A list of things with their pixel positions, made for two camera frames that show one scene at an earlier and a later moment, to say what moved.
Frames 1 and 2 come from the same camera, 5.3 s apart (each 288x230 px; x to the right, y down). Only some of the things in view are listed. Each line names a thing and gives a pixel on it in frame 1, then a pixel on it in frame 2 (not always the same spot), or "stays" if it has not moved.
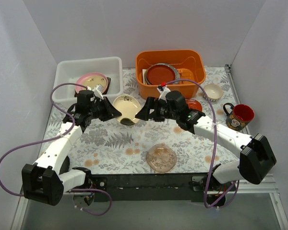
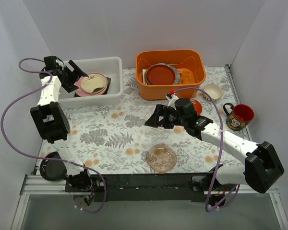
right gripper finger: [146, 113] -> [155, 120]
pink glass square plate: [161, 157] stays
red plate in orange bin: [157, 74] stays
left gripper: [105, 108] -> [66, 75]
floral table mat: [164, 139] stays
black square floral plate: [109, 80] -> [93, 83]
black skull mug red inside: [240, 116] stays
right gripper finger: [152, 102] -> [160, 110]
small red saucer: [194, 105] stays
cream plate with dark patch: [129, 106] -> [95, 83]
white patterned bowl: [214, 92] stays
